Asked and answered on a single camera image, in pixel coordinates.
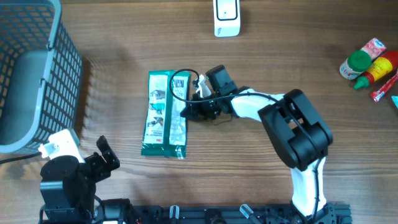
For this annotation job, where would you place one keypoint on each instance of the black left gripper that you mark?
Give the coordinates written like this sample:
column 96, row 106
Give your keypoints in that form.
column 103, row 169

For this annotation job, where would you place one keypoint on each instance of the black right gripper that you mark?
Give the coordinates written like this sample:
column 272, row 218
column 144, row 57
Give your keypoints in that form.
column 197, row 111

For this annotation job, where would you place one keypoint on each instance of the green foil snack bag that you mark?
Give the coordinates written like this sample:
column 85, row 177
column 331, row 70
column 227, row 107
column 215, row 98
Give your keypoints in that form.
column 165, row 131

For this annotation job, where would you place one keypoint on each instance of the green lid clear jar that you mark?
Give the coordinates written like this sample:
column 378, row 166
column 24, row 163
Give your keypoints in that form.
column 358, row 62

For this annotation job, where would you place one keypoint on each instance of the red stick sachet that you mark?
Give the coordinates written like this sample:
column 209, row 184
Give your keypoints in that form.
column 377, row 95

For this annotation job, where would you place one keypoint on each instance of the red white tissue packet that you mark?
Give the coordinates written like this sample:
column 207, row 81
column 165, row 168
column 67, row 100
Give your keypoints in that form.
column 374, row 48

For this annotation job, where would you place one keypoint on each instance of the red sauce bottle green cap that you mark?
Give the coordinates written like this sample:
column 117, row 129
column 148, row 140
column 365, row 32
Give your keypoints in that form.
column 381, row 67

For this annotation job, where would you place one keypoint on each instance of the light teal small packet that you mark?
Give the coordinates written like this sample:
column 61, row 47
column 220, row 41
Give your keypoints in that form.
column 395, row 100

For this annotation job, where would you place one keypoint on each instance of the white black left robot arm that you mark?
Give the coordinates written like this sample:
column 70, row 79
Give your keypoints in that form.
column 68, row 188

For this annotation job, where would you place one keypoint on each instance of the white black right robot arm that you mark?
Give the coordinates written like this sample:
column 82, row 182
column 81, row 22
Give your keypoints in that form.
column 299, row 135

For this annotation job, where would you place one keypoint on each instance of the white barcode scanner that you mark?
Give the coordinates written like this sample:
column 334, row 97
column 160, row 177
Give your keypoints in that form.
column 227, row 18

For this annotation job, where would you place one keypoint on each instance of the grey plastic mesh basket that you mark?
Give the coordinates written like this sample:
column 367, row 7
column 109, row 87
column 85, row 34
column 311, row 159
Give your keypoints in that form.
column 41, row 74

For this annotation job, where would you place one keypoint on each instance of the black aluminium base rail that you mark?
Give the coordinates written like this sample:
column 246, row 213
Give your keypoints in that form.
column 277, row 213

